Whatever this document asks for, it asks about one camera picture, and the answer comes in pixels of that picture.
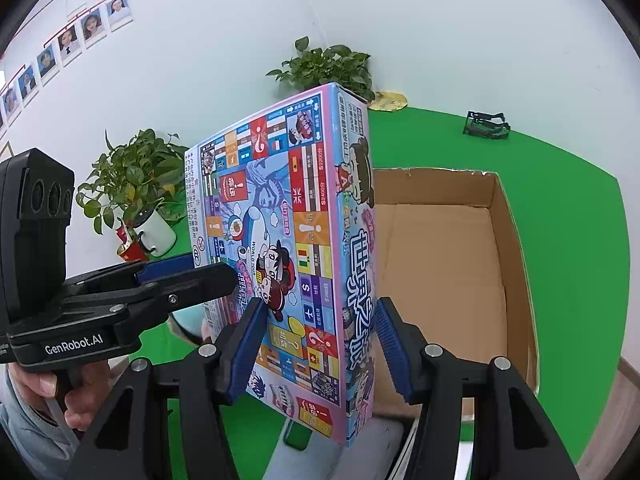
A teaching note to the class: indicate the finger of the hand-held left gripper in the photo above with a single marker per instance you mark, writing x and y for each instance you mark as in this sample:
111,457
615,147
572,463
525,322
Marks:
200,282
165,266

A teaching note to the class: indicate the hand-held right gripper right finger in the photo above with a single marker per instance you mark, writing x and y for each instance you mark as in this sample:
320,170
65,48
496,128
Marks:
395,355

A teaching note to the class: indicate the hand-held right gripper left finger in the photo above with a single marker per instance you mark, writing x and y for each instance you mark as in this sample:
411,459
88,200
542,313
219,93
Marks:
247,350

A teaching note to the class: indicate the white device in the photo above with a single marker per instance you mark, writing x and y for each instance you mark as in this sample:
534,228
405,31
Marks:
372,442

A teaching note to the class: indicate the colourful board game box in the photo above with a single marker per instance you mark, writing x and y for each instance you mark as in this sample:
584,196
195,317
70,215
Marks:
280,240

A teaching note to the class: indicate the large cardboard box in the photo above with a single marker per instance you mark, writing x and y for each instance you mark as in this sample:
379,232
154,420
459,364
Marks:
450,270

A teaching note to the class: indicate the person's left hand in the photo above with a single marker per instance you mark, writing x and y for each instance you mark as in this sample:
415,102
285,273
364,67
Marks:
90,390

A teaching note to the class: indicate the small red cup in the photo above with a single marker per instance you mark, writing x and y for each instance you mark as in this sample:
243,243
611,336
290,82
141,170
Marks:
131,249

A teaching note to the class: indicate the potted plant in white mug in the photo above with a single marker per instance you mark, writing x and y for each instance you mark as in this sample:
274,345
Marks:
132,180

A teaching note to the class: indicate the black binder clip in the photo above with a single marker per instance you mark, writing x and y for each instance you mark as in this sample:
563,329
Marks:
486,125

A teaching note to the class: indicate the green leafy potted plant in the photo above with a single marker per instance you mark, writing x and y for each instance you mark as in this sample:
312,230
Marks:
325,67

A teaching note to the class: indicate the yellow crumpled packet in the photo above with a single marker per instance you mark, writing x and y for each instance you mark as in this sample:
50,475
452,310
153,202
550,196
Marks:
389,101

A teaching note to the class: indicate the row of wall portrait photos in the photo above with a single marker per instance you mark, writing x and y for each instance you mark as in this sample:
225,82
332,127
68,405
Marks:
70,42

